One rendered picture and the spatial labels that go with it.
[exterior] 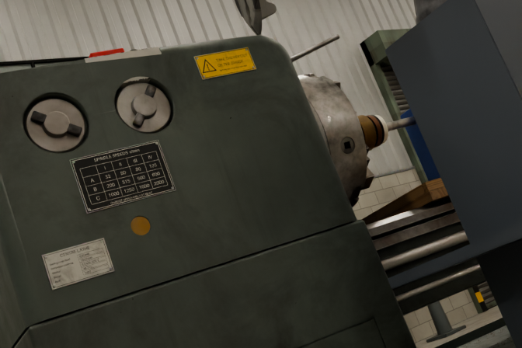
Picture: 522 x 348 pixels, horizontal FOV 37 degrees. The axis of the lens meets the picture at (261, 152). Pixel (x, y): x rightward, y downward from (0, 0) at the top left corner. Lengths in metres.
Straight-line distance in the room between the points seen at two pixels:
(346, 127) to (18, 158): 0.67
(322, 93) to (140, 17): 9.12
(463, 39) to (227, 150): 0.43
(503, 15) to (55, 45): 8.87
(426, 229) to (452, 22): 0.51
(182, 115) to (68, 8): 8.93
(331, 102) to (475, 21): 0.48
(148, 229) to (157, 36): 9.47
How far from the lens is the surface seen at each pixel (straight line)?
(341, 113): 1.58
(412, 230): 1.58
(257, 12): 1.66
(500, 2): 1.25
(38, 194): 1.22
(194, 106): 1.34
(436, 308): 10.41
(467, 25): 1.21
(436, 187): 1.61
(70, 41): 10.01
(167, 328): 1.21
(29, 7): 10.02
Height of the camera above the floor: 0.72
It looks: 13 degrees up
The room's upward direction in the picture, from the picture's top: 21 degrees counter-clockwise
